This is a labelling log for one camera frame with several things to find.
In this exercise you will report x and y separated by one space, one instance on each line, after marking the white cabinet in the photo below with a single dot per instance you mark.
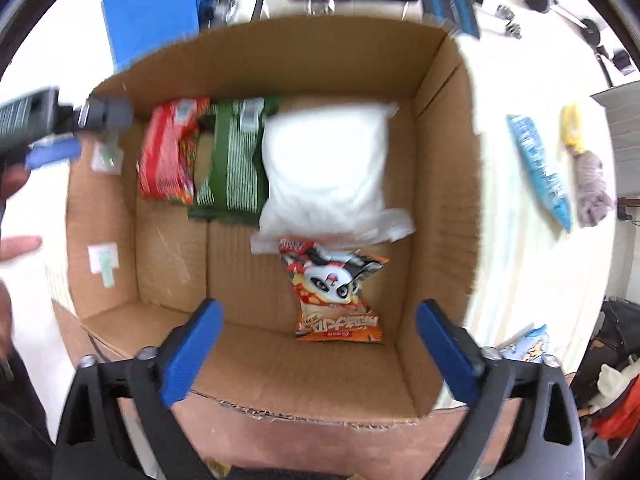
622 140

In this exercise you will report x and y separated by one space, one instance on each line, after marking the light blue cartoon packet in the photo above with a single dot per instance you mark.
530 342

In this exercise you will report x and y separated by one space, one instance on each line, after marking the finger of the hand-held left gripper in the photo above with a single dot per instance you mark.
107 112
52 154

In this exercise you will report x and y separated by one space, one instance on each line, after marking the white plastic pillow bag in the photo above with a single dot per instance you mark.
325 170

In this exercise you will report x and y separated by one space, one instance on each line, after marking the orange panda snack packet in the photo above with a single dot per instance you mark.
335 285

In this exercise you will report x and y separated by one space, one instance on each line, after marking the pile of clothes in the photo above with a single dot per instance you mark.
612 385

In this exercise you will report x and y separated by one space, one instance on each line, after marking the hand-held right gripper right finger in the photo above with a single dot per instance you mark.
445 350

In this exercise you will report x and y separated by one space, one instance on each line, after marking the person's left hand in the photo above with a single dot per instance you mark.
17 249

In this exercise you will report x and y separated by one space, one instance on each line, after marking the red snack packet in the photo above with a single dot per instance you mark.
167 155

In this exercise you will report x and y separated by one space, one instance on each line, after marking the person's dark clothing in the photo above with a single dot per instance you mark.
22 410

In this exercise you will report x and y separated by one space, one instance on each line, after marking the brown cardboard box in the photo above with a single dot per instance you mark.
310 360

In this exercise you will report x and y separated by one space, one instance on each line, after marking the blue patterned snack packet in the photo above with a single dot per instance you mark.
540 170

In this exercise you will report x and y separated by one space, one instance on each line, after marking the black dumbbell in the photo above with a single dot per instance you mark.
560 7

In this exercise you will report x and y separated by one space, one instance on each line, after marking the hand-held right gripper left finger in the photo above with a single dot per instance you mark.
192 350

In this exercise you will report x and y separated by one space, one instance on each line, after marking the green striped snack packet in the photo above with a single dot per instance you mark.
230 160

